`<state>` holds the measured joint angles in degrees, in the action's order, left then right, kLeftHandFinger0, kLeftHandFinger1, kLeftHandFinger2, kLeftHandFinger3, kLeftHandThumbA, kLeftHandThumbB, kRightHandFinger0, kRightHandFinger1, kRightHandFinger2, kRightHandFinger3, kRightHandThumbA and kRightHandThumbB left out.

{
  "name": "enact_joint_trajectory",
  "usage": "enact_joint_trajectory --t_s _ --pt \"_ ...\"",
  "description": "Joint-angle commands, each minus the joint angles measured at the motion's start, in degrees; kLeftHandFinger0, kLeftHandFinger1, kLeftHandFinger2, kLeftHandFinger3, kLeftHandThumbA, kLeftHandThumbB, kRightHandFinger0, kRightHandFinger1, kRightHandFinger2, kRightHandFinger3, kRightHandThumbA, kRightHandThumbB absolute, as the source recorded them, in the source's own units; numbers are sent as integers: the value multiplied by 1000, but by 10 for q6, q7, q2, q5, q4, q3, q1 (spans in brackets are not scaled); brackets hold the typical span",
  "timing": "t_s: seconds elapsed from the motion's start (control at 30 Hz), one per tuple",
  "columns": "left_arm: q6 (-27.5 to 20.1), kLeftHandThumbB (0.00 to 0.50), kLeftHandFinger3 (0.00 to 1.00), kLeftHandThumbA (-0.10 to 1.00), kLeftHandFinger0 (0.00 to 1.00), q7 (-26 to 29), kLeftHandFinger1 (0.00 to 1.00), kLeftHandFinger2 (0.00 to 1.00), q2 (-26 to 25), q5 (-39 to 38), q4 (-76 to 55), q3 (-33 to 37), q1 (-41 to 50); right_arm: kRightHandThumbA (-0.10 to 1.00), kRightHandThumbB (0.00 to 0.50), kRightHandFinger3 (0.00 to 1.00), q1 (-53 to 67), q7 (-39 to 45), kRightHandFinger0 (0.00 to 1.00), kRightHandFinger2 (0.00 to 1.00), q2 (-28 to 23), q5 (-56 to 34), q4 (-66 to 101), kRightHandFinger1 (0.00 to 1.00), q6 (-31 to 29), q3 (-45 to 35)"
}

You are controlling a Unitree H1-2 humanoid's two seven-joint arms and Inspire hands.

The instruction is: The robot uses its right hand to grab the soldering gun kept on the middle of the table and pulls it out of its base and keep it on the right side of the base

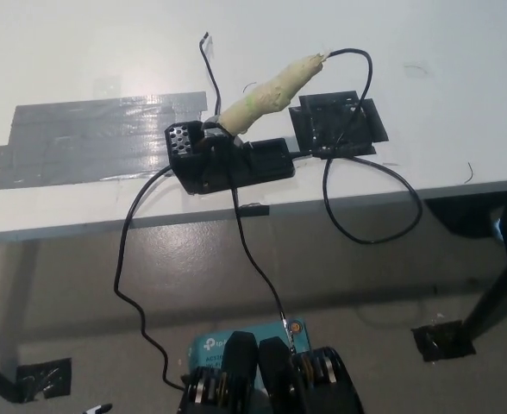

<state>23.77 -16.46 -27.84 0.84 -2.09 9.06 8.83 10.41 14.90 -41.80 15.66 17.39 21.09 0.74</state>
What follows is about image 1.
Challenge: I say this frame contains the thin black cable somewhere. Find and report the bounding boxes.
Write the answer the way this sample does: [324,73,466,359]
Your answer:
[230,184,298,357]

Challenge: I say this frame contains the black soldering gun base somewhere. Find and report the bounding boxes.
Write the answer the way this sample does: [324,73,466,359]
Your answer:
[163,119,297,197]

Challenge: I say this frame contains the small black tape strip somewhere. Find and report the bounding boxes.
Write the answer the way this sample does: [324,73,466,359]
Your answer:
[235,204,270,217]

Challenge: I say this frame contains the teal tp-link router box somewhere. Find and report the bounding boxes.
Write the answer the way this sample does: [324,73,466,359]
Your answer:
[187,318,313,373]

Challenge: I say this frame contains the black square taped tray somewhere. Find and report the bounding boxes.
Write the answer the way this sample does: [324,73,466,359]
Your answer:
[288,90,390,159]

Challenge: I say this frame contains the grey duct tape patch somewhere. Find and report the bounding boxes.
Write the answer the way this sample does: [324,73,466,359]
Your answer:
[0,90,208,192]

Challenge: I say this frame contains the black robot torso blocks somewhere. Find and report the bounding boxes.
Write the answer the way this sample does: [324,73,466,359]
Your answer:
[177,329,365,414]

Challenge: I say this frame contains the black floor tape patch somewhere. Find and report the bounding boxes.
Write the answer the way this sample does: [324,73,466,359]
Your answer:
[15,356,73,401]
[410,319,477,364]

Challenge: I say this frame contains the black base power cable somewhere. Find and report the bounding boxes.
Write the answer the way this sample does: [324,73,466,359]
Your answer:
[112,165,188,392]

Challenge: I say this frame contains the cream tape-wrapped soldering gun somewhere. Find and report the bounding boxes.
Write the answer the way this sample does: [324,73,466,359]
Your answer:
[216,50,329,135]

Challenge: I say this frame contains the black soldering gun cable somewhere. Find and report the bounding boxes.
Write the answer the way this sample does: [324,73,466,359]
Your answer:
[288,47,423,247]

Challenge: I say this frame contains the short black taped cable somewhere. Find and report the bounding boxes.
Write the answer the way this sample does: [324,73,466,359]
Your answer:
[196,31,224,120]

